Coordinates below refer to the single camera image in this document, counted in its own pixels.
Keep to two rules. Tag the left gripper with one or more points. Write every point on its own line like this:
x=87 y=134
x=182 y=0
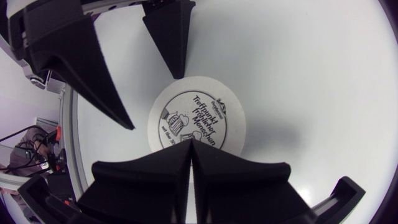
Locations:
x=46 y=21

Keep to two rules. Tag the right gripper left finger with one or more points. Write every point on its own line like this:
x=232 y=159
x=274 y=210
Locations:
x=146 y=189

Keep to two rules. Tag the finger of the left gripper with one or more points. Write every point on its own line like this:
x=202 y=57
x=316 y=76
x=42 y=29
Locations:
x=171 y=37

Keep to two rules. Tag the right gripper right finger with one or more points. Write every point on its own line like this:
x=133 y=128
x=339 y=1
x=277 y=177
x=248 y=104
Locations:
x=242 y=193

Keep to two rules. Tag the round white coaster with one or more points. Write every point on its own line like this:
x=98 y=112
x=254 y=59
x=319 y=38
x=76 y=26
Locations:
x=199 y=109

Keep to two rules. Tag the person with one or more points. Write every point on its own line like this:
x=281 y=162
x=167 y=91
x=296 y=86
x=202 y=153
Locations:
x=28 y=146

